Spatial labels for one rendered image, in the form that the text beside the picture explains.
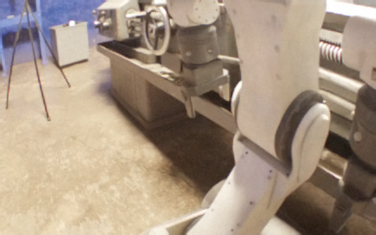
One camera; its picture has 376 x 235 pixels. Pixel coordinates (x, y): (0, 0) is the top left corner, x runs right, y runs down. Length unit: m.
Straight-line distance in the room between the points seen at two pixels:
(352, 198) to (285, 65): 0.21
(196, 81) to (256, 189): 0.27
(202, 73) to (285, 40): 0.28
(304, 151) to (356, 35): 0.23
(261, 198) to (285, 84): 0.23
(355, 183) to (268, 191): 0.23
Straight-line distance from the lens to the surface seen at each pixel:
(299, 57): 0.41
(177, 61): 1.00
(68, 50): 3.53
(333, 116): 0.79
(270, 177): 0.50
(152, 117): 1.68
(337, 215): 0.39
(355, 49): 0.29
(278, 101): 0.41
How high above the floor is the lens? 0.83
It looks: 27 degrees down
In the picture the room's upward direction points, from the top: 1 degrees counter-clockwise
